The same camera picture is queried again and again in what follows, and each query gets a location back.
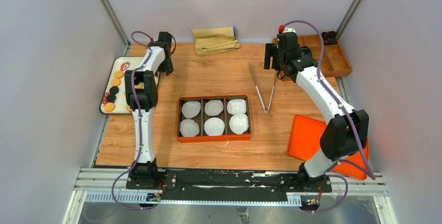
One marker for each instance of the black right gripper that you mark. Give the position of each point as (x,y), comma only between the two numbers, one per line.
(272,50)

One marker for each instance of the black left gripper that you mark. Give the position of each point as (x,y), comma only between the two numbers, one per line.
(168,69)

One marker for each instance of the round yellow cookie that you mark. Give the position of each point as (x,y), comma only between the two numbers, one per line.
(115,82)
(109,107)
(118,74)

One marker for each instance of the metal tongs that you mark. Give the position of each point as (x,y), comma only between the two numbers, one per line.
(260,89)

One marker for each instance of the black sandwich cookie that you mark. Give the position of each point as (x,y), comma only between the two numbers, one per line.
(114,90)
(111,98)

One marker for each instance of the white strawberry tray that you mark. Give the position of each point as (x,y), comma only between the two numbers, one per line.
(132,82)

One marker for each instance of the orange compartment cookie box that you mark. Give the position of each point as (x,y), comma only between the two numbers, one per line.
(201,118)

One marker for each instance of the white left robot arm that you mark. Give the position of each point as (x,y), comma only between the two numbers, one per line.
(144,173)

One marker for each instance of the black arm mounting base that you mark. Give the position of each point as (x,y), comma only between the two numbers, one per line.
(216,185)

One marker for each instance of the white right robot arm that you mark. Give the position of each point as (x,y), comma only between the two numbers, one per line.
(346,130)

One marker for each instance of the folded yellow cloth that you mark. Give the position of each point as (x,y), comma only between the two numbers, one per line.
(215,40)

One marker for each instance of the dark rolled item in corner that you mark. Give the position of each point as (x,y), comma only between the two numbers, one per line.
(330,38)

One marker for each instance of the wooden compartment organizer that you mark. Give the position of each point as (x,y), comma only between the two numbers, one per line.
(334,62)

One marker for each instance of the white paper cup back right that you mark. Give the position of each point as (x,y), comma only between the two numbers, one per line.
(236,106)

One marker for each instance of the white paper cup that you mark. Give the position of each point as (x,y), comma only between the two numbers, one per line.
(214,127)
(214,107)
(191,109)
(189,128)
(239,123)
(236,106)

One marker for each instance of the white paper cup back left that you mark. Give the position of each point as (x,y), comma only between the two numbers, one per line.
(191,109)

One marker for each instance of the white paper cup front right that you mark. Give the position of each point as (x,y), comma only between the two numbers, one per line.
(239,123)

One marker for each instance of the white paper cup back middle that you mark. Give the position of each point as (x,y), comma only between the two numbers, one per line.
(214,107)

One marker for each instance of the orange box lid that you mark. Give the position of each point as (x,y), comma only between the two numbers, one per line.
(304,142)

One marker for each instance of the white paper cup front left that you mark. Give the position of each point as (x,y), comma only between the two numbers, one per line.
(189,128)

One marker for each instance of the white paper cup front middle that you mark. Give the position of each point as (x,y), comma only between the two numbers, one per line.
(214,127)

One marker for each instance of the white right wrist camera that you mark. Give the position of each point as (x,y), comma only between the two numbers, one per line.
(285,29)

